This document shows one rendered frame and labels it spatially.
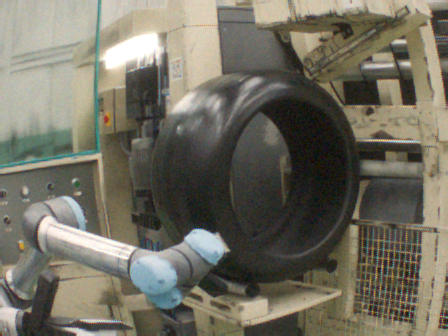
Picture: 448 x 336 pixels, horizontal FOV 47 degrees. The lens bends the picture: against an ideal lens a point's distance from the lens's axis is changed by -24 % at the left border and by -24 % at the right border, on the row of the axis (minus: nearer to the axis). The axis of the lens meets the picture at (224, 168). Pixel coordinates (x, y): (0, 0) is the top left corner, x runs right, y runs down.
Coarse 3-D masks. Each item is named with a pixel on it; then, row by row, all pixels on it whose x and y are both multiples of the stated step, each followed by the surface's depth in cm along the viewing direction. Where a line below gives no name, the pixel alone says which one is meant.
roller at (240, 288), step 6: (210, 270) 182; (216, 276) 176; (222, 276) 174; (228, 276) 174; (228, 282) 170; (234, 282) 168; (240, 282) 166; (246, 282) 164; (228, 288) 169; (234, 288) 166; (240, 288) 164; (246, 288) 162; (252, 288) 162; (258, 288) 163; (240, 294) 165; (246, 294) 162; (252, 294) 162
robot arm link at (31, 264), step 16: (48, 208) 133; (64, 208) 138; (64, 224) 135; (80, 224) 142; (32, 256) 144; (48, 256) 143; (16, 272) 150; (32, 272) 147; (16, 288) 151; (32, 288) 153; (16, 304) 152; (32, 304) 161
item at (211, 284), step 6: (204, 276) 139; (210, 276) 140; (204, 282) 141; (210, 282) 141; (216, 282) 141; (222, 282) 144; (204, 288) 143; (210, 288) 143; (216, 288) 142; (222, 288) 142; (210, 294) 144; (216, 294) 143; (222, 294) 144
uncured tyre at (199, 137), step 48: (192, 96) 170; (240, 96) 157; (288, 96) 163; (192, 144) 155; (288, 144) 199; (336, 144) 189; (192, 192) 154; (336, 192) 191; (240, 240) 157; (288, 240) 196; (336, 240) 174
